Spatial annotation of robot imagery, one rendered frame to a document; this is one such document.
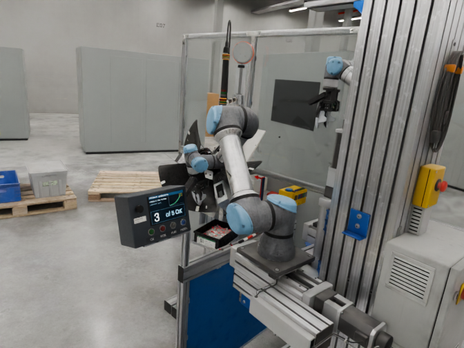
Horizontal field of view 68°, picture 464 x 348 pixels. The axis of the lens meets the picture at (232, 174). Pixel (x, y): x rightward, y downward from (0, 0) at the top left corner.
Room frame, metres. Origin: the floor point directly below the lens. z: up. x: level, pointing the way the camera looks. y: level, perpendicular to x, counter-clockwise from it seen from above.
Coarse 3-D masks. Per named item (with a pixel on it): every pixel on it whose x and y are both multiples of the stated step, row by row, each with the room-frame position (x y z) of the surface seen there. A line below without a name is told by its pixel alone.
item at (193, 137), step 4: (196, 120) 2.32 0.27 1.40; (192, 124) 2.34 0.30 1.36; (196, 124) 2.29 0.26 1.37; (192, 128) 2.32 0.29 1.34; (196, 128) 2.27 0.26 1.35; (192, 132) 2.31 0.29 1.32; (196, 132) 2.25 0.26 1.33; (188, 136) 2.34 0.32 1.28; (192, 136) 2.29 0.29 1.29; (196, 136) 2.24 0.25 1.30; (188, 140) 2.33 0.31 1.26; (192, 140) 2.28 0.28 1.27; (196, 140) 2.22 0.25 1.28; (184, 144) 2.37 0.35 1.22; (196, 144) 2.22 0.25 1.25; (200, 144) 2.16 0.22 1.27
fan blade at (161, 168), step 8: (160, 168) 2.16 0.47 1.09; (168, 168) 2.13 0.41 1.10; (176, 168) 2.11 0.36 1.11; (184, 168) 2.10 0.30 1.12; (160, 176) 2.14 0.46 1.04; (168, 176) 2.12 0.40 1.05; (176, 176) 2.10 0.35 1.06; (184, 176) 2.09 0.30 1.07; (168, 184) 2.10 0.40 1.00; (176, 184) 2.09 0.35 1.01; (184, 184) 2.09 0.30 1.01
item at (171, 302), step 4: (172, 296) 2.23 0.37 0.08; (176, 296) 2.25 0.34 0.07; (164, 300) 2.18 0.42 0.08; (168, 300) 2.18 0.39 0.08; (172, 300) 2.18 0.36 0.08; (176, 300) 2.20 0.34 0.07; (164, 304) 2.18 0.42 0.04; (168, 304) 2.14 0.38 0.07; (172, 304) 2.14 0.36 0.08; (176, 304) 2.14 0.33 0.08; (164, 308) 2.18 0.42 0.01; (168, 308) 2.14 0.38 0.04; (172, 308) 2.11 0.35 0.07; (176, 308) 2.10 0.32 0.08; (168, 312) 2.14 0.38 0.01; (172, 312) 2.11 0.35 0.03; (176, 312) 2.08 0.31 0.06
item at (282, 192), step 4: (284, 188) 1.98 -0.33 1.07; (292, 188) 1.99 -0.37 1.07; (296, 188) 2.00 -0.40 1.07; (280, 192) 1.95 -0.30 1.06; (284, 192) 1.93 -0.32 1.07; (288, 192) 1.92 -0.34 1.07; (292, 192) 1.93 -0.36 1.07; (296, 192) 1.93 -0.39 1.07; (300, 192) 1.96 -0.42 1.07; (304, 192) 1.99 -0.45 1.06; (288, 196) 1.92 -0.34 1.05; (292, 196) 1.90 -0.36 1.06; (296, 200) 1.93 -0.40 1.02; (300, 200) 1.97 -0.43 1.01; (304, 200) 2.00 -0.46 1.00
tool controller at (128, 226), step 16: (144, 192) 1.24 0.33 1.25; (160, 192) 1.24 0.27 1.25; (176, 192) 1.29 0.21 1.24; (128, 208) 1.14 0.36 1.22; (144, 208) 1.17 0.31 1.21; (160, 208) 1.22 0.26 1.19; (176, 208) 1.27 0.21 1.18; (128, 224) 1.14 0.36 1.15; (144, 224) 1.16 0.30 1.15; (160, 224) 1.20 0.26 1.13; (176, 224) 1.25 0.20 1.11; (128, 240) 1.14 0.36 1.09; (144, 240) 1.14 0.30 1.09
